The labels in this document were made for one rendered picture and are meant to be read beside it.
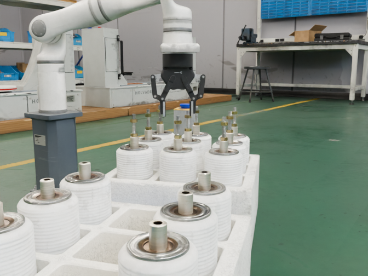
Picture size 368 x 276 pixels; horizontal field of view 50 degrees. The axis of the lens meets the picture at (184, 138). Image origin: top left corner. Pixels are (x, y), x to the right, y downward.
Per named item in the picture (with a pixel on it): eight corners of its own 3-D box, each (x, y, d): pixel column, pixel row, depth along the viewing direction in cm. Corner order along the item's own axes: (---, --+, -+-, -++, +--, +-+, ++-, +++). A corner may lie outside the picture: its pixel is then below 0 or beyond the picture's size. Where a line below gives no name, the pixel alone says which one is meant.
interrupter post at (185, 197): (175, 216, 58) (175, 194, 57) (180, 210, 60) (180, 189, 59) (191, 217, 57) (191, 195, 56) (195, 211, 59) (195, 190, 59)
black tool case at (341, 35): (318, 43, 532) (318, 35, 530) (352, 42, 513) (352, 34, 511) (313, 41, 502) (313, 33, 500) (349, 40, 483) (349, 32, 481)
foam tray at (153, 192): (98, 246, 103) (95, 179, 100) (146, 198, 140) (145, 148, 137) (249, 263, 94) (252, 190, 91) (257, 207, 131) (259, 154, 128)
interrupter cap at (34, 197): (12, 204, 63) (12, 200, 62) (42, 190, 70) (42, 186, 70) (54, 208, 60) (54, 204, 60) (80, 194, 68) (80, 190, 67)
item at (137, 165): (110, 213, 107) (108, 148, 104) (137, 204, 114) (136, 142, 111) (133, 222, 101) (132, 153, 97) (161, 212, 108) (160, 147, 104)
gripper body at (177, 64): (193, 51, 101) (192, 88, 103) (159, 51, 100) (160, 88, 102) (196, 50, 94) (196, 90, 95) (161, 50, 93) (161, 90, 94)
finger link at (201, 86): (201, 73, 97) (195, 97, 98) (208, 75, 97) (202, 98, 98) (200, 73, 100) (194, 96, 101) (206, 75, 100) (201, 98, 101)
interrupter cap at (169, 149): (158, 153, 99) (158, 150, 99) (170, 147, 106) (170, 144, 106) (186, 155, 97) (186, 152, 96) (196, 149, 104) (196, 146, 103)
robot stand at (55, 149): (29, 194, 145) (23, 113, 139) (62, 184, 156) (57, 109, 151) (54, 202, 136) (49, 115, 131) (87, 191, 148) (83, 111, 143)
